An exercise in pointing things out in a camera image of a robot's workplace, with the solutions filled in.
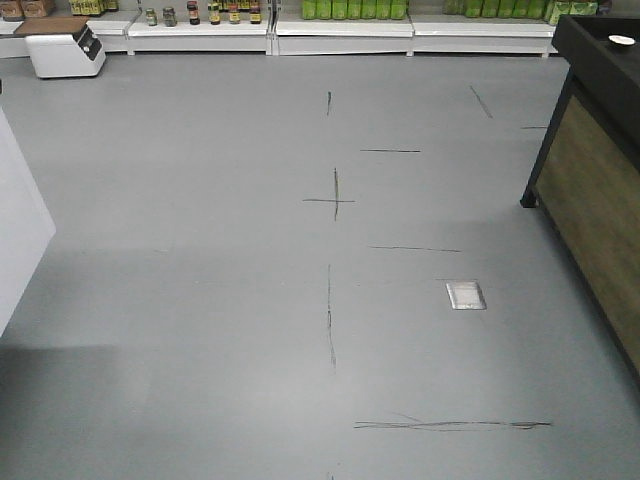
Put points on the metal floor socket plate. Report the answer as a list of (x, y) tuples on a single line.
[(465, 295)]

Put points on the white store shelf unit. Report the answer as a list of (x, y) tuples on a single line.
[(283, 31)]

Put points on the black wooden display stand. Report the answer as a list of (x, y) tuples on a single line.
[(586, 174)]

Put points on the white box appliance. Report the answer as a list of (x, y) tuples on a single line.
[(67, 55)]

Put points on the small white dish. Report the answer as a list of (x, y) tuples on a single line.
[(621, 41)]

